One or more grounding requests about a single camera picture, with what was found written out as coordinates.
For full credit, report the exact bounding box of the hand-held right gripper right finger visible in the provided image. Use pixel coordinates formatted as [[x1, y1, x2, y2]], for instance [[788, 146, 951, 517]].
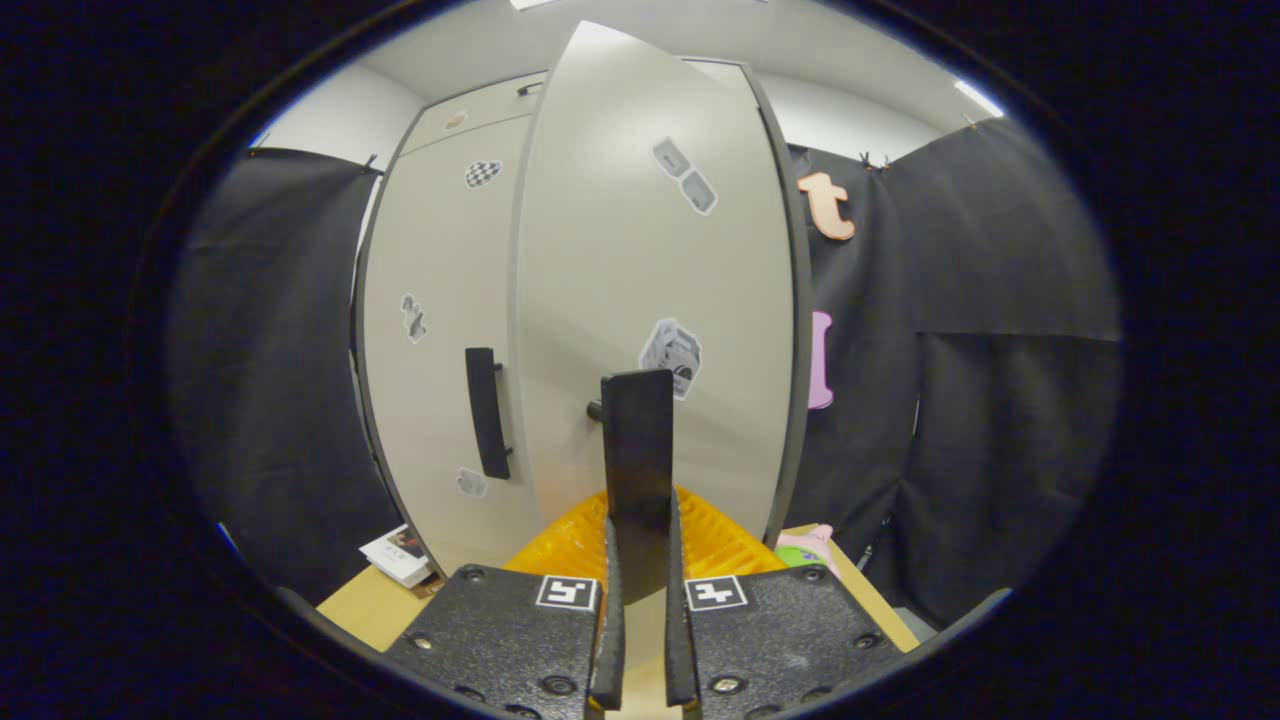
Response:
[[664, 488, 907, 720]]

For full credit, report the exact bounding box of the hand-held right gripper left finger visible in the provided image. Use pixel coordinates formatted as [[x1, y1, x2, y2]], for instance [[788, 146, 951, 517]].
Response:
[[383, 489, 627, 720]]

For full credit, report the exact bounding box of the grey cabinet door chequered sticker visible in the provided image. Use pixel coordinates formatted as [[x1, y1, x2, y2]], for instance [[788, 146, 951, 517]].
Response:
[[360, 113, 543, 578]]

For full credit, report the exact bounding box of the grey cabinet door box sticker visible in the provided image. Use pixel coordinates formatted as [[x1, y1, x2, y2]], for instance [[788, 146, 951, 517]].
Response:
[[513, 20, 798, 561]]

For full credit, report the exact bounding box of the grey double-door shoe cabinet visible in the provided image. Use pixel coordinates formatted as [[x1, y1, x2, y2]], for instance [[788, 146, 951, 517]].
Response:
[[350, 20, 813, 583]]

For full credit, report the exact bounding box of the grey cabinet drawer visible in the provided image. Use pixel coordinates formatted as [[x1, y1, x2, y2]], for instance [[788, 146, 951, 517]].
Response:
[[400, 70, 553, 158]]

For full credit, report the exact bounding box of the green pink plush toy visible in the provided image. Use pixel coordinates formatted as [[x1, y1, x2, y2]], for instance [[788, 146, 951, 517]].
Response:
[[774, 523, 839, 578]]

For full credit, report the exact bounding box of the white printed booklet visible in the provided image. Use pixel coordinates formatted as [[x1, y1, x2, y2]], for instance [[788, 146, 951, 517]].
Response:
[[359, 524, 437, 589]]

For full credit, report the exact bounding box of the black backdrop cloth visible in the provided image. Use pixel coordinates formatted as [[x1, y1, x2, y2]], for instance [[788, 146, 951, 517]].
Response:
[[168, 118, 1123, 633]]

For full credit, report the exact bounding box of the small ceiling light panel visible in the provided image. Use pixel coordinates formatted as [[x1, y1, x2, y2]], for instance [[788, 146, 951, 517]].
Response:
[[953, 79, 1007, 120]]

